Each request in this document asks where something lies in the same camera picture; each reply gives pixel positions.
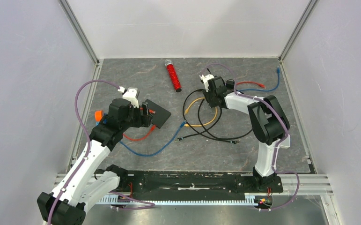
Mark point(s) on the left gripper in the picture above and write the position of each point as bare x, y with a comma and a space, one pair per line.
145, 118

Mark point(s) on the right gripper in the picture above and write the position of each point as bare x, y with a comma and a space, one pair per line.
211, 104

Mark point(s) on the black network switch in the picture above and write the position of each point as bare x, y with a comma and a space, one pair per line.
159, 115

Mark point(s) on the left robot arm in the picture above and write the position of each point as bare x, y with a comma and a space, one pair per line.
70, 201

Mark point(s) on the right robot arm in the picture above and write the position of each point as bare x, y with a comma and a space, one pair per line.
268, 120

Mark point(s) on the black power adapter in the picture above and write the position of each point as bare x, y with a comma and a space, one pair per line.
230, 83

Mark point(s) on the red glitter tube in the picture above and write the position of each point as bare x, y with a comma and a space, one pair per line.
173, 75

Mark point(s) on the blue orange toy bricks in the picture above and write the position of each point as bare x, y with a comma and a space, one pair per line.
98, 115

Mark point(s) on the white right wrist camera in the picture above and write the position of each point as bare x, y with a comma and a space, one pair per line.
204, 79

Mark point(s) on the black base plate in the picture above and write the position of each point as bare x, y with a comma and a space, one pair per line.
193, 185

